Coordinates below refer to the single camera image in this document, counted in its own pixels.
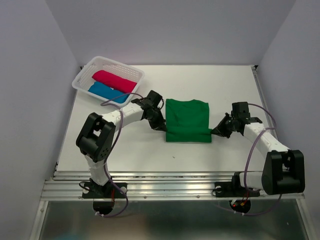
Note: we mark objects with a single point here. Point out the white perforated plastic basket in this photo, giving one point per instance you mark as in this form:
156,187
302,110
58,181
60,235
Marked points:
83,80

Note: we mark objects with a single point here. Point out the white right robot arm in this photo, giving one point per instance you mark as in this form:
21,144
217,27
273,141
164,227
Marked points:
283,170

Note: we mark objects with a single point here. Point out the aluminium frame rail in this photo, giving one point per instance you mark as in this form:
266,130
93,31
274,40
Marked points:
141,186

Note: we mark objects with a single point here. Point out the rolled red t shirt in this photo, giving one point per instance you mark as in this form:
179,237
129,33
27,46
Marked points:
113,81

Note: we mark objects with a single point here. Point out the green t shirt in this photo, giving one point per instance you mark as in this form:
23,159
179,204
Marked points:
187,121

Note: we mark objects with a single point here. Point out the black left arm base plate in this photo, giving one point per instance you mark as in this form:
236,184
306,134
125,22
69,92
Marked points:
91,190

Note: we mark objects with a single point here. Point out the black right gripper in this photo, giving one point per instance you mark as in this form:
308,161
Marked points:
219,129

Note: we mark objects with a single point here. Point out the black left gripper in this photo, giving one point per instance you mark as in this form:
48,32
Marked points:
159,125

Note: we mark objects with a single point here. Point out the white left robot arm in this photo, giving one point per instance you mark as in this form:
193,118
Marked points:
100,133

